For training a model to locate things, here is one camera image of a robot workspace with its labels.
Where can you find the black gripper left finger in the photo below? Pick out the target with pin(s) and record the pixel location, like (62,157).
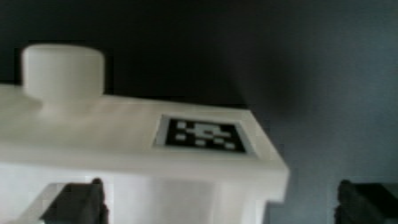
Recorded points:
(78,207)

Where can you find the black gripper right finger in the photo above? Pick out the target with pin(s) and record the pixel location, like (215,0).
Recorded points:
(368,203)

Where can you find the white drawer with knob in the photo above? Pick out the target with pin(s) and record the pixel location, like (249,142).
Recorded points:
(182,156)

